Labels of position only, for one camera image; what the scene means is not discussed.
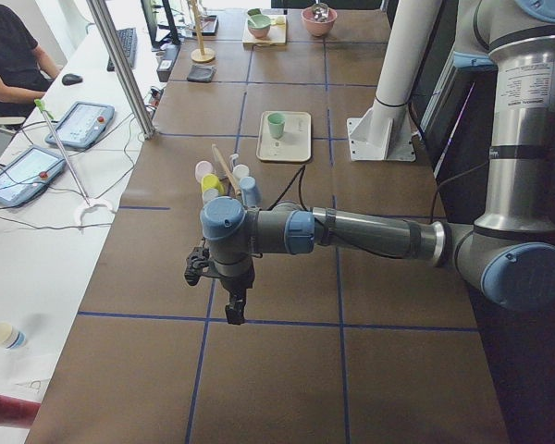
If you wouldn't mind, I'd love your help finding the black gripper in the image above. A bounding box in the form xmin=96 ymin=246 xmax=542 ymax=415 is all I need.
xmin=219 ymin=270 xmax=255 ymax=325

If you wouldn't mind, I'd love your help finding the pink bowl with ice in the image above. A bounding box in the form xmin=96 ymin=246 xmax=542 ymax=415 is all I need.
xmin=301 ymin=2 xmax=338 ymax=37

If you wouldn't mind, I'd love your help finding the beige rabbit tray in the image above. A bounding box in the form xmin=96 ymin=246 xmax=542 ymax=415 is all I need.
xmin=256 ymin=111 xmax=312 ymax=164

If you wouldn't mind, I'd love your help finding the red object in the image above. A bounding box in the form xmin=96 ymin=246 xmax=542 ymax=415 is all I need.
xmin=0 ymin=395 xmax=41 ymax=428

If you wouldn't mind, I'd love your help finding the aluminium frame post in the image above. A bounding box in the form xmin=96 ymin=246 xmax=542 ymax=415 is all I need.
xmin=87 ymin=0 xmax=155 ymax=140

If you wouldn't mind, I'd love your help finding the black keyboard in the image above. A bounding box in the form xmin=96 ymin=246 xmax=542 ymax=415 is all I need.
xmin=117 ymin=28 xmax=138 ymax=68

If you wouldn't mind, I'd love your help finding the teach pendant tablet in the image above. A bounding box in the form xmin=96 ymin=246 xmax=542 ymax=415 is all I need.
xmin=55 ymin=101 xmax=115 ymax=151
xmin=0 ymin=145 xmax=65 ymax=207

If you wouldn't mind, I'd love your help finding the metal rod green tip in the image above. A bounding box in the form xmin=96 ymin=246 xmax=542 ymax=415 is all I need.
xmin=34 ymin=99 xmax=91 ymax=208

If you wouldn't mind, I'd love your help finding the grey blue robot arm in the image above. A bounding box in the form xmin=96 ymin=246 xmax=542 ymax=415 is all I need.
xmin=184 ymin=1 xmax=555 ymax=325

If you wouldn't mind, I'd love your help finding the grey folded cloth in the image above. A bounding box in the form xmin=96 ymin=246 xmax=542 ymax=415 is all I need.
xmin=186 ymin=64 xmax=216 ymax=83

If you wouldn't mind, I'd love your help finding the black computer mouse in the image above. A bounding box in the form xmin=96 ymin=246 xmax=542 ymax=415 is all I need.
xmin=61 ymin=73 xmax=83 ymax=86

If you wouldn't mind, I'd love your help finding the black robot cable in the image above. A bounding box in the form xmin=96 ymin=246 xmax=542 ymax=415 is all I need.
xmin=263 ymin=159 xmax=491 ymax=259

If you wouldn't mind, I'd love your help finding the wooden cutting board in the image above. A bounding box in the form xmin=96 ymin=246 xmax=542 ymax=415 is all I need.
xmin=242 ymin=15 xmax=288 ymax=45

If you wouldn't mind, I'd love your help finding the white curved bracket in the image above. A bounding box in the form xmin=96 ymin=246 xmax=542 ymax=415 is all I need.
xmin=73 ymin=198 xmax=116 ymax=229

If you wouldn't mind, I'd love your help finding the yellow cup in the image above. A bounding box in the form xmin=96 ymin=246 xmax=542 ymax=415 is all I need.
xmin=201 ymin=173 xmax=226 ymax=195

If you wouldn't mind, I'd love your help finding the green cup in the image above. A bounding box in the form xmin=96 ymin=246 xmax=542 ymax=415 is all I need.
xmin=267 ymin=112 xmax=286 ymax=140

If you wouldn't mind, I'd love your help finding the black monitor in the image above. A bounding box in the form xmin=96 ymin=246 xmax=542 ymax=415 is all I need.
xmin=141 ymin=0 xmax=181 ymax=50

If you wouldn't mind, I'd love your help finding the near teach pendant tablet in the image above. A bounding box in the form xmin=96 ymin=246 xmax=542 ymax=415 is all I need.
xmin=0 ymin=145 xmax=65 ymax=207

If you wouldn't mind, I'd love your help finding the white pillar with base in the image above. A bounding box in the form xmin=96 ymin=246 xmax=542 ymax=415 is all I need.
xmin=347 ymin=0 xmax=442 ymax=162

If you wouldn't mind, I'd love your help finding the black power box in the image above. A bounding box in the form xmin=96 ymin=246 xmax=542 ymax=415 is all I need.
xmin=155 ymin=44 xmax=180 ymax=82

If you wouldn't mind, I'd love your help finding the light blue cup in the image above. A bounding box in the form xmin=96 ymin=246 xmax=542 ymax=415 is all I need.
xmin=239 ymin=176 xmax=261 ymax=207

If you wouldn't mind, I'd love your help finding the paper cup blue band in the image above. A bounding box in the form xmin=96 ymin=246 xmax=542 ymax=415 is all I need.
xmin=0 ymin=322 xmax=27 ymax=350

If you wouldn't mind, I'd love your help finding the black framed glass tray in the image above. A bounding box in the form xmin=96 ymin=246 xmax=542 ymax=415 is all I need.
xmin=183 ymin=15 xmax=219 ymax=39

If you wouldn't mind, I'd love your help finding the far teach pendant tablet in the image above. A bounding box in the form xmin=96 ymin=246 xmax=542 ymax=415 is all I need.
xmin=55 ymin=101 xmax=115 ymax=151

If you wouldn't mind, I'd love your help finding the grey cup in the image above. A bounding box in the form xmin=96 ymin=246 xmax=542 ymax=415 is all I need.
xmin=202 ymin=188 xmax=222 ymax=204

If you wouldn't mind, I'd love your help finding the white cup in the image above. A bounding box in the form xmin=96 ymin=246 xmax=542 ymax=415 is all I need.
xmin=232 ymin=164 xmax=250 ymax=182

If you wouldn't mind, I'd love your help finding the wooden mug tree stand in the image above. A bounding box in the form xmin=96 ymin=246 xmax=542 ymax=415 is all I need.
xmin=188 ymin=0 xmax=216 ymax=64

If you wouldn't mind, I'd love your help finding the green bowl with spoon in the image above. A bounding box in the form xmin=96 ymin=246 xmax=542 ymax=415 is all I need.
xmin=247 ymin=8 xmax=272 ymax=39

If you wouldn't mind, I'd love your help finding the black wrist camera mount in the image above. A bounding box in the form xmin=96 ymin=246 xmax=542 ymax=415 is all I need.
xmin=184 ymin=246 xmax=212 ymax=287

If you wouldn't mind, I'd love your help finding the pink cup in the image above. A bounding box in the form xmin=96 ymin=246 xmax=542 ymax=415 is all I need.
xmin=194 ymin=160 xmax=215 ymax=183

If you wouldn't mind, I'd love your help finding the seated person in black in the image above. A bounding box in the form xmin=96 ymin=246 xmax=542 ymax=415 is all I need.
xmin=0 ymin=4 xmax=61 ymax=117

